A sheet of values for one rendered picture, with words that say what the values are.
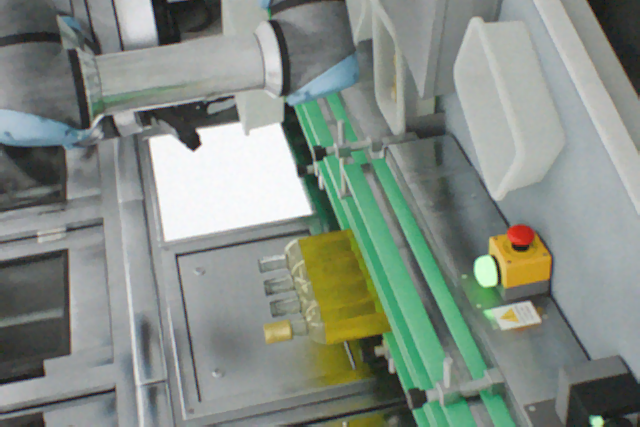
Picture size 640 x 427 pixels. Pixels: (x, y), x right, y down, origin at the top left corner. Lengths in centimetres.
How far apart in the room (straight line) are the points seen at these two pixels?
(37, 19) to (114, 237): 84
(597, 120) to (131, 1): 152
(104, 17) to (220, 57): 113
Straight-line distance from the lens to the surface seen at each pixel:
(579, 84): 130
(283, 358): 181
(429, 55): 154
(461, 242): 159
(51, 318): 206
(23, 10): 143
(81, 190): 237
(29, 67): 141
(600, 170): 127
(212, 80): 145
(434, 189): 170
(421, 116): 186
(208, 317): 191
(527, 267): 146
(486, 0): 149
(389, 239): 163
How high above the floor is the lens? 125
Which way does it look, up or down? 8 degrees down
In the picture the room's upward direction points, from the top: 100 degrees counter-clockwise
